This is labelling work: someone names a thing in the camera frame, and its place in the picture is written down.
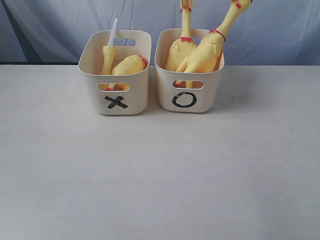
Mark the headless rubber chicken body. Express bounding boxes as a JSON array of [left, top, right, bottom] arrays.
[[101, 54, 148, 75]]

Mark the cream bin marked O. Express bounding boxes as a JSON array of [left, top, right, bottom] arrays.
[[154, 28, 225, 113]]

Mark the detached chicken head with tube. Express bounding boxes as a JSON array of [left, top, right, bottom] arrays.
[[100, 17, 119, 75]]

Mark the rubber chicken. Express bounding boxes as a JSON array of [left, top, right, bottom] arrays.
[[165, 0, 196, 72], [175, 0, 252, 73]]

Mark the cream bin marked X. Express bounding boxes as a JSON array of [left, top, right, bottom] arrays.
[[78, 30, 152, 115]]

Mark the blue grey backdrop curtain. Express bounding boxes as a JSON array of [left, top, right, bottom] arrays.
[[0, 0, 320, 65]]

